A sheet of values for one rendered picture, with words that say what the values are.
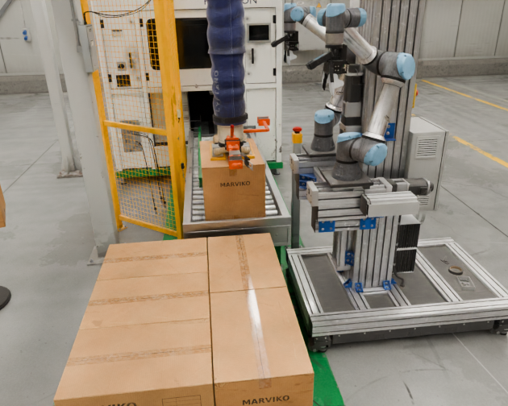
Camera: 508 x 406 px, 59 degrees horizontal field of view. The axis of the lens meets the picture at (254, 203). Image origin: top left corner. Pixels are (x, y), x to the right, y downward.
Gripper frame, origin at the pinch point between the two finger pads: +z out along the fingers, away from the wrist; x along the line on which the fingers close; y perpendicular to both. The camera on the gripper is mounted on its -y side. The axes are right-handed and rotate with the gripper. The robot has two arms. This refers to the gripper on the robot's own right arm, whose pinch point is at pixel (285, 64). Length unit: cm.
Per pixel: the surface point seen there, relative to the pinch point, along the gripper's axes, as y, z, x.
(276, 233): -11, 102, -32
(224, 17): -37.7, -28.6, -6.9
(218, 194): -47, 76, -24
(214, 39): -44.4, -16.7, -3.7
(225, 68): -38.5, 0.7, -4.3
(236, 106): -32.4, 24.2, -4.6
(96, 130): -131, 46, 38
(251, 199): -26, 81, -24
